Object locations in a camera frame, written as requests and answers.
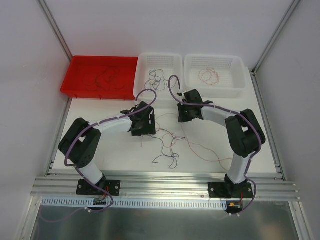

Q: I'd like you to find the white slotted cable duct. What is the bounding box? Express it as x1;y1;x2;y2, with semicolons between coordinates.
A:
41;196;227;211

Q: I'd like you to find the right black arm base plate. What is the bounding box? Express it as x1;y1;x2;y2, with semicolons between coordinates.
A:
208;182;254;199

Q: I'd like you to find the red plastic tray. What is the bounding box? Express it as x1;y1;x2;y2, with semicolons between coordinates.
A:
60;55;138;100

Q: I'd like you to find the white middle mesh basket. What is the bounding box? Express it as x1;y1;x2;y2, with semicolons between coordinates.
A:
133;52;183;109

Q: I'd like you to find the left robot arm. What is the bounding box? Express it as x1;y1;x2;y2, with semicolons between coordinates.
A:
58;101;156;195

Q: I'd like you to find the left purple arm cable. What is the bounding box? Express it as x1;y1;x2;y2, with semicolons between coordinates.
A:
64;89;158;186

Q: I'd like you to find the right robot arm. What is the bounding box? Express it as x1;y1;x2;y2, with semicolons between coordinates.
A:
175;89;266;199

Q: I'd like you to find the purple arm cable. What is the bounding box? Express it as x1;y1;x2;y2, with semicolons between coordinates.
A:
167;75;263;180
64;89;158;186

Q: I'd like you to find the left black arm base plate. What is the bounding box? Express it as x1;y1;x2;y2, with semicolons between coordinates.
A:
75;179;121;196

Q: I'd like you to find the white mesh basket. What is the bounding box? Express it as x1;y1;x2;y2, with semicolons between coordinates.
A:
133;52;183;109
183;54;247;99

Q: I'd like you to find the long red wire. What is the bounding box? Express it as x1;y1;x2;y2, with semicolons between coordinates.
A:
181;122;235;171

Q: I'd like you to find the white right mesh basket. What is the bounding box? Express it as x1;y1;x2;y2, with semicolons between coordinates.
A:
183;54;247;99

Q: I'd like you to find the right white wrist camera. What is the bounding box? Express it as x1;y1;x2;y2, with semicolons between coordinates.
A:
177;89;187;97

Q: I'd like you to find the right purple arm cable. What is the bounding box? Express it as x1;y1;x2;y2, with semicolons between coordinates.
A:
167;75;263;180

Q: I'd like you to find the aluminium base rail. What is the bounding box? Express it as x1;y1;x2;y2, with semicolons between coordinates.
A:
31;170;301;202

